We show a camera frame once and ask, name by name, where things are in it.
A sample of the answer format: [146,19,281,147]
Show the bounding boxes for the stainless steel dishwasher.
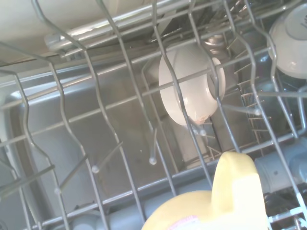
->
[0,0,307,230]

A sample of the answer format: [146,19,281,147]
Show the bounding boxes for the white bowl in rack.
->
[158,46,226,126]

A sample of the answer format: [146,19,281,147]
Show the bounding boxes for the grey wire dishwasher rack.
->
[0,0,307,230]

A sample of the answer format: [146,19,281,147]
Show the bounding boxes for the lower wire dishwasher rack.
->
[141,59,307,168]

